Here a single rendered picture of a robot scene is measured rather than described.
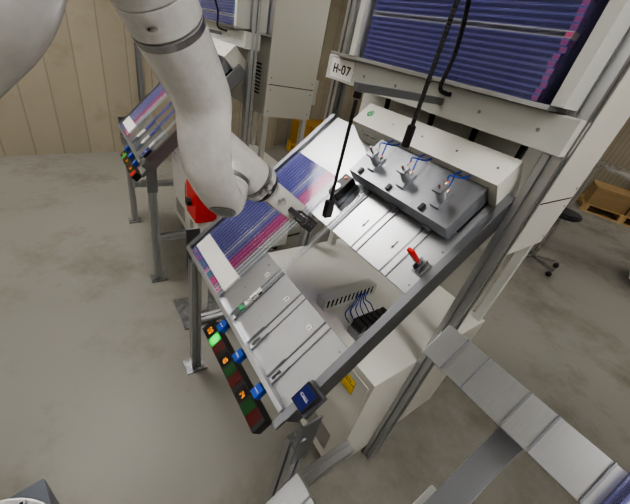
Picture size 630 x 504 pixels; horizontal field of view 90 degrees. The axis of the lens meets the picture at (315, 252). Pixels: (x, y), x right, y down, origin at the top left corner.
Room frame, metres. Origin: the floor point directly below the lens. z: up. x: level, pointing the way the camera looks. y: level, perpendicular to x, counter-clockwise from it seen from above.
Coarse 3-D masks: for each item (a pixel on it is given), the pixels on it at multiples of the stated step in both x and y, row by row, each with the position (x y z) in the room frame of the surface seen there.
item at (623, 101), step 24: (624, 96) 0.91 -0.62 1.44; (600, 120) 0.87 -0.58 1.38; (624, 120) 1.00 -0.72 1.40; (480, 144) 0.95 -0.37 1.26; (504, 144) 0.90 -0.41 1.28; (600, 144) 0.96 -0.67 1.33; (528, 168) 0.84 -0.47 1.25; (576, 168) 0.92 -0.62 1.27; (552, 192) 0.87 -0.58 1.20; (552, 216) 0.97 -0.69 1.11; (336, 240) 1.32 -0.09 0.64; (528, 240) 0.92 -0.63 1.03; (480, 312) 1.01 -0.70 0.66
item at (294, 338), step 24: (264, 264) 0.75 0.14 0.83; (240, 288) 0.69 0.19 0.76; (288, 288) 0.66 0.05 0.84; (264, 312) 0.61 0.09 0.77; (288, 312) 0.60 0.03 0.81; (312, 312) 0.58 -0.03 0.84; (264, 336) 0.55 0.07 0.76; (288, 336) 0.54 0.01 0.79; (312, 336) 0.53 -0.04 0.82; (336, 336) 0.52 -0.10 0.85; (264, 360) 0.50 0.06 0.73; (288, 360) 0.49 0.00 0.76; (312, 360) 0.48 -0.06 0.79; (288, 384) 0.44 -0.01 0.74
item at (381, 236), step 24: (336, 120) 1.21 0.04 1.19; (312, 144) 1.14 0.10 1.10; (336, 144) 1.10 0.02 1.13; (360, 144) 1.06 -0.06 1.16; (336, 168) 1.00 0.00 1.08; (360, 192) 0.88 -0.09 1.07; (360, 216) 0.81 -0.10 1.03; (384, 216) 0.78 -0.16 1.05; (408, 216) 0.76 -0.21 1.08; (480, 216) 0.71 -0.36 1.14; (360, 240) 0.74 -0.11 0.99; (384, 240) 0.72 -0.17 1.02; (408, 240) 0.70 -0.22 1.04; (432, 240) 0.69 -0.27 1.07; (456, 240) 0.67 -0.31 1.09; (384, 264) 0.66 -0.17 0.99; (408, 264) 0.64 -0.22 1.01; (432, 264) 0.63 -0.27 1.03; (408, 288) 0.59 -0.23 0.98
